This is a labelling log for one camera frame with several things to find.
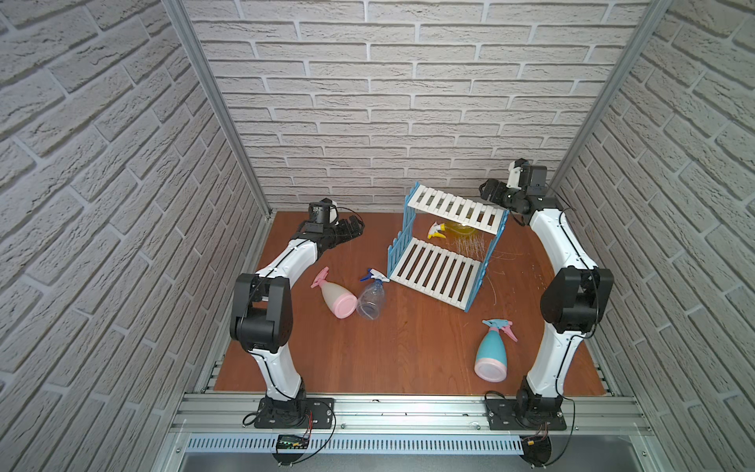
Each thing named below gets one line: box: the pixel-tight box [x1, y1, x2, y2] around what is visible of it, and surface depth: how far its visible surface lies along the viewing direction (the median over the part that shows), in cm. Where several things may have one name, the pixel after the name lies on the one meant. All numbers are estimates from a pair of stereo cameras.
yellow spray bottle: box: [427, 221, 478, 239], surface depth 113 cm
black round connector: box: [519, 434, 552, 468], surface depth 72 cm
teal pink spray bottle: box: [473, 318, 519, 383], surface depth 81 cm
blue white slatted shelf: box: [387, 181, 510, 312], surface depth 96 cm
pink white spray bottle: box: [309, 265, 358, 320], surface depth 91 cm
